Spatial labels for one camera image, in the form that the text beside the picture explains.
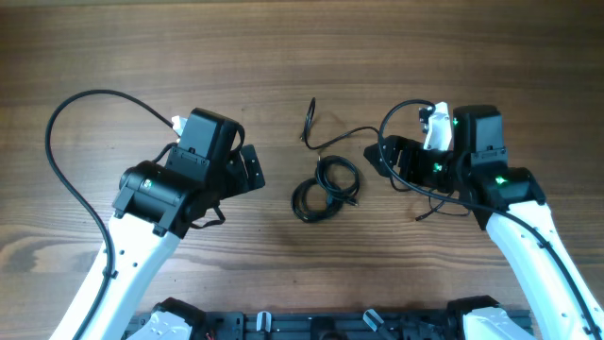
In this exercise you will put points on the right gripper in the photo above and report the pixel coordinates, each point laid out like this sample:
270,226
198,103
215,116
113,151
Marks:
407,156

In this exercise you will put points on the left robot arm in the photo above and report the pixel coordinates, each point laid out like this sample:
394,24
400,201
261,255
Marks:
156,206

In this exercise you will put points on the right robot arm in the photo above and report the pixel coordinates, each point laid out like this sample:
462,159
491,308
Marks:
464,161

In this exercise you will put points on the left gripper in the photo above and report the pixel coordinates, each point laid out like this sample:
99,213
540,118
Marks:
239,182

